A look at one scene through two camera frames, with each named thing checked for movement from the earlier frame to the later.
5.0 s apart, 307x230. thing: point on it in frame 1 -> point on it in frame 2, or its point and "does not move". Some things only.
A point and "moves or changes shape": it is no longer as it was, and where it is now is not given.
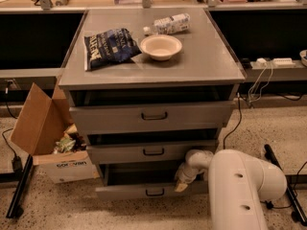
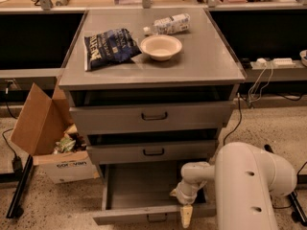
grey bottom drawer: [145, 182] moves or changes shape
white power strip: [283, 62] does not move
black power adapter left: [17, 164] does not move
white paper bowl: [161, 47] does not move
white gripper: [184, 175] -> [186, 195]
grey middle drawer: [145, 151] does not move
